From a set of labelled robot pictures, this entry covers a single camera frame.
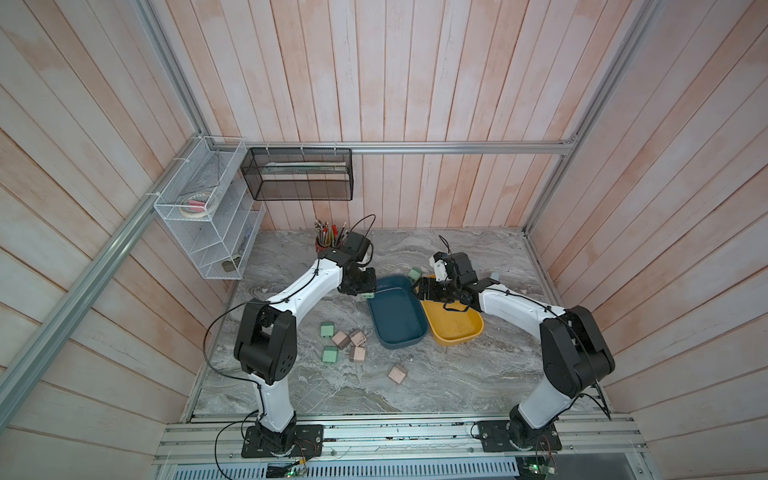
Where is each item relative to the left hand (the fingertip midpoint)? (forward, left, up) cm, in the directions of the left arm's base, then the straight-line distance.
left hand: (371, 290), depth 90 cm
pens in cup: (+19, +15, +4) cm, 24 cm away
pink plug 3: (-17, +4, -8) cm, 19 cm away
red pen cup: (+17, +18, 0) cm, 25 cm away
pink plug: (-12, +9, -8) cm, 17 cm away
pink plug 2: (-11, +4, -9) cm, 15 cm away
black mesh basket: (+27, +22, +24) cm, 42 cm away
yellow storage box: (-6, -26, -9) cm, 28 cm away
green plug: (-9, +14, -9) cm, 18 cm away
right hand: (+2, -15, -2) cm, 15 cm away
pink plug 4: (-22, -8, -8) cm, 25 cm away
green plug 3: (+13, -15, -9) cm, 21 cm away
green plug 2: (-17, +12, -9) cm, 22 cm away
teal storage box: (-3, -9, -10) cm, 14 cm away
